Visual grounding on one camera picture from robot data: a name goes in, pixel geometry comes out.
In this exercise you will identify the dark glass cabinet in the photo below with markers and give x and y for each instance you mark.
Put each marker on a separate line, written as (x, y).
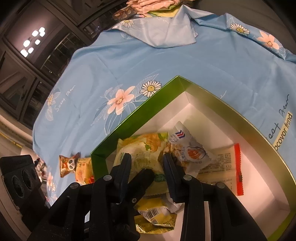
(34, 76)

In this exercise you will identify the pink folded cloth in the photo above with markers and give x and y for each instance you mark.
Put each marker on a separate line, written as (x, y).
(152, 4)

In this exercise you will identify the white snack packet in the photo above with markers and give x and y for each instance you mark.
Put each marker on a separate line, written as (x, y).
(192, 148)

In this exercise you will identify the blue floral blanket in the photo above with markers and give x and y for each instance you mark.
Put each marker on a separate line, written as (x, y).
(161, 58)

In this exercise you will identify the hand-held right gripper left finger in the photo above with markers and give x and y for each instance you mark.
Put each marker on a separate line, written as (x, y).
(123, 172)

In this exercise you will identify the yellow-green cloth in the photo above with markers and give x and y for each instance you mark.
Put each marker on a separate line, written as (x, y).
(166, 12)

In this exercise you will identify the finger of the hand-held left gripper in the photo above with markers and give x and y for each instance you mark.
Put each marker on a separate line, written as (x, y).
(142, 183)

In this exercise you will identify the orange panda print snack packet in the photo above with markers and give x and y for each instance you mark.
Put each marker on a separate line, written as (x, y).
(81, 172)

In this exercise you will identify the green cardboard box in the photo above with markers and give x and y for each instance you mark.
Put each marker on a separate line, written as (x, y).
(208, 97)

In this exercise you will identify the dark patterned pouch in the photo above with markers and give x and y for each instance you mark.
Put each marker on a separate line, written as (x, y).
(123, 13)

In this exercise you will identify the pale yellow snack packet green label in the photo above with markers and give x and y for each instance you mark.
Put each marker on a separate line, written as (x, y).
(143, 150)

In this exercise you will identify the beige snack packet red ends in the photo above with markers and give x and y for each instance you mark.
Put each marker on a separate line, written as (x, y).
(222, 164)

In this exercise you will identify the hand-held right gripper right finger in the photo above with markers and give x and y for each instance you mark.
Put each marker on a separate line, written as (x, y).
(170, 177)

